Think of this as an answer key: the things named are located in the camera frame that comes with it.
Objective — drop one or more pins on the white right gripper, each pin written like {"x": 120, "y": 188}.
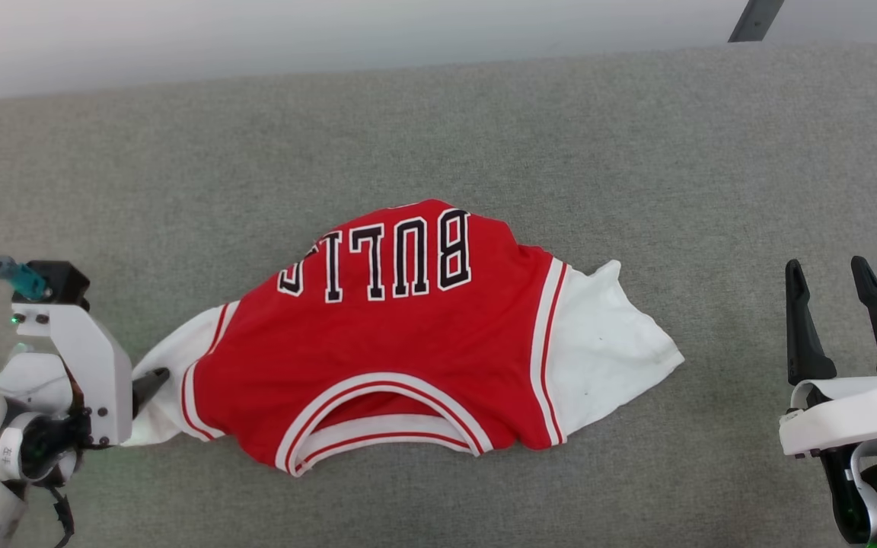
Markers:
{"x": 857, "y": 415}

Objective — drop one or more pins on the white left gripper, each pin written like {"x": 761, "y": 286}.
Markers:
{"x": 100, "y": 373}

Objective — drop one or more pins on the red and white basketball jersey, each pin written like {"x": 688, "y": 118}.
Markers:
{"x": 408, "y": 342}

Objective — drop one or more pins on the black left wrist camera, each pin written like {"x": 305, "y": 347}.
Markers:
{"x": 62, "y": 281}

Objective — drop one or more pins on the grey metal frame bar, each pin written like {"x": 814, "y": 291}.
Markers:
{"x": 757, "y": 19}

